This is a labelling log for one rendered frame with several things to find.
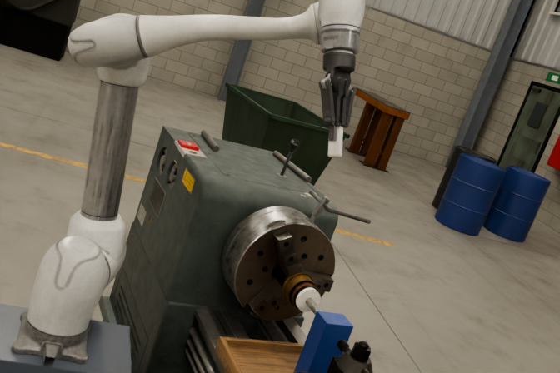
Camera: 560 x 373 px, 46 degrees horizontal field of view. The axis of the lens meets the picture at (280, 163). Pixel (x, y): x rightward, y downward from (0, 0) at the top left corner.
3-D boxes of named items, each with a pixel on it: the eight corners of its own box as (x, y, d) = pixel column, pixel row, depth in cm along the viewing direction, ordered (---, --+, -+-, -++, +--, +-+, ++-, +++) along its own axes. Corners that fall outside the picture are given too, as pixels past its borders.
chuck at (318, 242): (204, 282, 189) (264, 192, 187) (285, 319, 205) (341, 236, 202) (212, 298, 181) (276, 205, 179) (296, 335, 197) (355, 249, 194)
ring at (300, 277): (285, 265, 180) (298, 281, 172) (313, 270, 185) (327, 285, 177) (273, 295, 182) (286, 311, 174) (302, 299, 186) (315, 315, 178)
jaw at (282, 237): (272, 261, 188) (267, 226, 184) (288, 256, 190) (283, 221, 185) (287, 280, 179) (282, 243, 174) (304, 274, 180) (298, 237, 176)
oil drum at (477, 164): (426, 211, 847) (452, 149, 829) (465, 222, 864) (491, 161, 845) (446, 229, 792) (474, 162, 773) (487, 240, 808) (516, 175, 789)
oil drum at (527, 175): (473, 220, 900) (498, 161, 882) (509, 230, 917) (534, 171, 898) (495, 236, 845) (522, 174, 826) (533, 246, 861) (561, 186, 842)
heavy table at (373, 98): (335, 139, 1170) (354, 87, 1149) (357, 146, 1182) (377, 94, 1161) (364, 165, 1019) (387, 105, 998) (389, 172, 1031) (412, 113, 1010)
